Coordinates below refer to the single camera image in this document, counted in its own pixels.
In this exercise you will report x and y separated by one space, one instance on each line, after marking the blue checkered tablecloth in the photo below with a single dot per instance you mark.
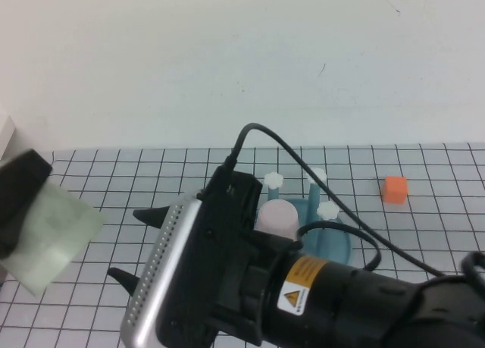
417 219

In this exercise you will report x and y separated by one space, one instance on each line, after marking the blue cup stand with pegs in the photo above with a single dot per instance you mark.
329 245

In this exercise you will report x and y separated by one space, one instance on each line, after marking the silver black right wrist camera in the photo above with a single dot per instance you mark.
166 257

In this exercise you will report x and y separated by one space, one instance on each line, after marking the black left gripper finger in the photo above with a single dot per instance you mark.
22 196

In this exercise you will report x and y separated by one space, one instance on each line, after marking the orange cube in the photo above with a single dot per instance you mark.
395 190

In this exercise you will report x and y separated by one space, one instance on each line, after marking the light green cup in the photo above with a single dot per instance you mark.
60 242

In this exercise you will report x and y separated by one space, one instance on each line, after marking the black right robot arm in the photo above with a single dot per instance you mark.
360 306

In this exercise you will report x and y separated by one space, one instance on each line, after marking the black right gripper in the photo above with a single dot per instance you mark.
242 279

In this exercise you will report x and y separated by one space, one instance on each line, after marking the pink speckled cup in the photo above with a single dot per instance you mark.
276 217

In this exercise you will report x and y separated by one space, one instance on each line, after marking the white side panel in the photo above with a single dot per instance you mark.
5 135

